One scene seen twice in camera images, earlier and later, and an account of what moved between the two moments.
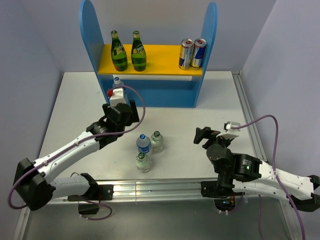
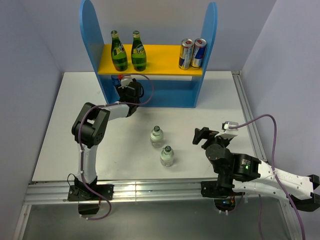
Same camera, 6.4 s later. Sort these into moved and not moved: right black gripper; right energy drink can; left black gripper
Moved: left black gripper
Not moved: right energy drink can; right black gripper
